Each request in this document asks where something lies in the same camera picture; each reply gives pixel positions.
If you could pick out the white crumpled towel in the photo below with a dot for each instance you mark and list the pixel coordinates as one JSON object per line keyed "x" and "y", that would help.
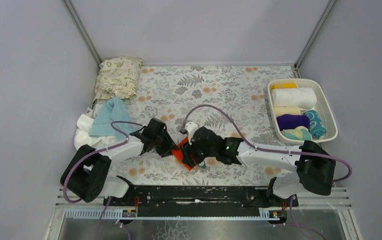
{"x": 82, "y": 136}

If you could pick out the white rolled towel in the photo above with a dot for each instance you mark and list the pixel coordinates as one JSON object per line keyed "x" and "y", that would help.
{"x": 303, "y": 98}

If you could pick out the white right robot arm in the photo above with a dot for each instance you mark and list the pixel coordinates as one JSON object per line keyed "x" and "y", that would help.
{"x": 310, "y": 169}

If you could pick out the teal bunny pattern towel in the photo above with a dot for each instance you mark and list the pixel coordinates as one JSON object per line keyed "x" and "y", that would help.
{"x": 316, "y": 126}

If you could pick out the cream rolled towel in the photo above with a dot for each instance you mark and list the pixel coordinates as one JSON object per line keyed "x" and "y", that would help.
{"x": 286, "y": 110}

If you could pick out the purple rolled towel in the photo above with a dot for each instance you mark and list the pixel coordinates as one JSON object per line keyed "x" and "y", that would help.
{"x": 288, "y": 121}

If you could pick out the yellow rolled towel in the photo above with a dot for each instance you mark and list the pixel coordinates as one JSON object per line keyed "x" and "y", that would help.
{"x": 284, "y": 85}

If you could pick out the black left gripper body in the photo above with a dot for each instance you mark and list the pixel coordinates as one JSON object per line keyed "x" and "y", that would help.
{"x": 159, "y": 141}

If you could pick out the orange red towel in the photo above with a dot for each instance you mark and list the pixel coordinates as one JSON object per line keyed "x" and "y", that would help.
{"x": 178, "y": 153}

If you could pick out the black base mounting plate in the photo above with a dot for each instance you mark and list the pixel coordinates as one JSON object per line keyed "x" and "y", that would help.
{"x": 217, "y": 200}

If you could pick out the cream leaf print towel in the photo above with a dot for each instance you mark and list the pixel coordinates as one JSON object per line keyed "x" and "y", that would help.
{"x": 117, "y": 77}

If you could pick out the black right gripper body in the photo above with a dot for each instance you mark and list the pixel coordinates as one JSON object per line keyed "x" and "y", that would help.
{"x": 194, "y": 149}

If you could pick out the floral pattern table mat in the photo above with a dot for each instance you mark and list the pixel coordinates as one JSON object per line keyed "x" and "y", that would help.
{"x": 232, "y": 101}

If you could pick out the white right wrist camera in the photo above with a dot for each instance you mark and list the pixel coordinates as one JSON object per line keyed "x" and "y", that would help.
{"x": 191, "y": 128}

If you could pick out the pale green rolled towel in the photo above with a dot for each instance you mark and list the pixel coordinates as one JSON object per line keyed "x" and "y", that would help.
{"x": 300, "y": 133}

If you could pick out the light blue towel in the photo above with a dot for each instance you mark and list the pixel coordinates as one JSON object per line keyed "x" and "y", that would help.
{"x": 113, "y": 110}

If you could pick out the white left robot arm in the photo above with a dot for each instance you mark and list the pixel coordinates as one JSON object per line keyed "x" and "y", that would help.
{"x": 86, "y": 177}

